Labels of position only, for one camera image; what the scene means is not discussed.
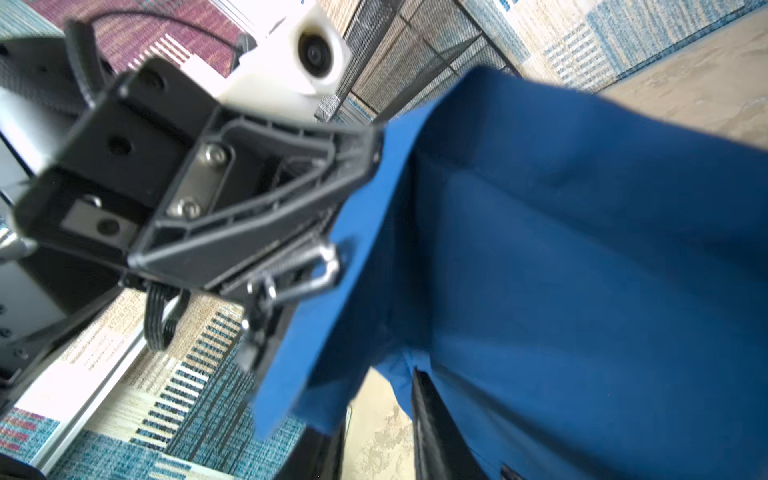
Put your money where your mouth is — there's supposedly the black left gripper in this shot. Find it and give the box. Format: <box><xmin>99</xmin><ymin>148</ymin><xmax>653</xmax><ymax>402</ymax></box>
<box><xmin>13</xmin><ymin>58</ymin><xmax>384</xmax><ymax>282</ymax></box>

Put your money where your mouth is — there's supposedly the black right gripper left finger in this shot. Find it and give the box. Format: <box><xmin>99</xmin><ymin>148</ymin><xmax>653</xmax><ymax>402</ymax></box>
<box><xmin>273</xmin><ymin>416</ymin><xmax>348</xmax><ymax>480</ymax></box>

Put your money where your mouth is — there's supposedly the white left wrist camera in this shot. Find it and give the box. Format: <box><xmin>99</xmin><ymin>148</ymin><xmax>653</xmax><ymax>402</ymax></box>
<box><xmin>181</xmin><ymin>1</ymin><xmax>352</xmax><ymax>121</ymax></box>

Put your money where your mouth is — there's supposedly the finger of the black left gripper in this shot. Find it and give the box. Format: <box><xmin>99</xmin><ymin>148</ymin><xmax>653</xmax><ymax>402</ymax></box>
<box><xmin>217</xmin><ymin>209</ymin><xmax>342</xmax><ymax>372</ymax></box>

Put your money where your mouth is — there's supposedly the black wire mesh shelf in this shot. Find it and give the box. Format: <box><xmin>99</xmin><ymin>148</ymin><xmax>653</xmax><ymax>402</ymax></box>
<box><xmin>315</xmin><ymin>0</ymin><xmax>528</xmax><ymax>123</ymax></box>

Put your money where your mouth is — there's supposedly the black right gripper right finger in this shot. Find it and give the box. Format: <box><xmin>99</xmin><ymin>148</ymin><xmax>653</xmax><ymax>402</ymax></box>
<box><xmin>411</xmin><ymin>370</ymin><xmax>488</xmax><ymax>480</ymax></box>

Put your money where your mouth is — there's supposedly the blue zip jacket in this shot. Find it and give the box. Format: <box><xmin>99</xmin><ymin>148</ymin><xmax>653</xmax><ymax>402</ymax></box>
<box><xmin>251</xmin><ymin>68</ymin><xmax>767</xmax><ymax>479</ymax></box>

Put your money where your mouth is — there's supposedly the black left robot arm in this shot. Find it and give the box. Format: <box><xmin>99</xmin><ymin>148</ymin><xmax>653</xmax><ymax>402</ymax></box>
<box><xmin>1</xmin><ymin>23</ymin><xmax>383</xmax><ymax>412</ymax></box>

